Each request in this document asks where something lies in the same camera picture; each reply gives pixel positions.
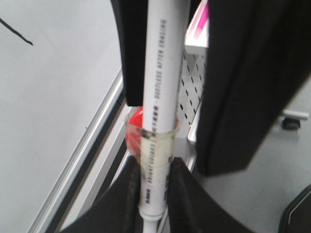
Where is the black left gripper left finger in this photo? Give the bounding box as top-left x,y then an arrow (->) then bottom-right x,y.
61,156 -> 140,233

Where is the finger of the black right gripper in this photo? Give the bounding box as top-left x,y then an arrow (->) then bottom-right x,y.
111,0 -> 148,106
196,0 -> 311,176

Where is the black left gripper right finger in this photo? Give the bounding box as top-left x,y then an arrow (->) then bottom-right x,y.
167,157 -> 251,233

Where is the white whiteboard marker pen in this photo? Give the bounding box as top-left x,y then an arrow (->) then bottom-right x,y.
137,0 -> 190,233

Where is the red round magnet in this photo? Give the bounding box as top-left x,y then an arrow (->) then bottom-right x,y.
125,106 -> 180,157

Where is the white metal whiteboard stand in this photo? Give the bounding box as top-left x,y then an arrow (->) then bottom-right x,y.
126,46 -> 207,233

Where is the white whiteboard surface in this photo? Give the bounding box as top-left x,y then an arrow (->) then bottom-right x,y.
0,0 -> 121,233

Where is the white perforated metal panel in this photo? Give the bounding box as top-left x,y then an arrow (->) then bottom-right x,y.
177,52 -> 207,125

